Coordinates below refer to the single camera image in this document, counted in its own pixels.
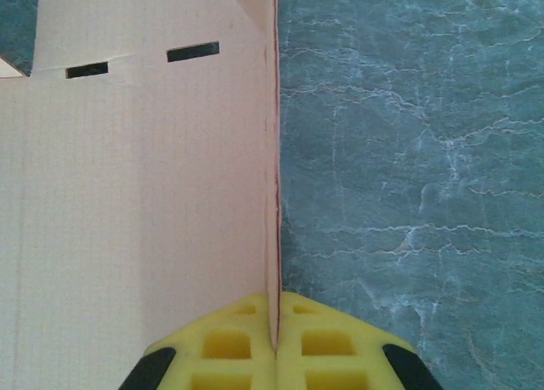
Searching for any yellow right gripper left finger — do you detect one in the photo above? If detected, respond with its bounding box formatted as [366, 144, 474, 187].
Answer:
[117, 291, 278, 390]

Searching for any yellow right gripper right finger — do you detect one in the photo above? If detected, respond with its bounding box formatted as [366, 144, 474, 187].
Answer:
[275, 291, 444, 390]

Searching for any pink cardboard paper box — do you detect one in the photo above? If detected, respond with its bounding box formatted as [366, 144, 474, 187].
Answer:
[0, 0, 285, 353]

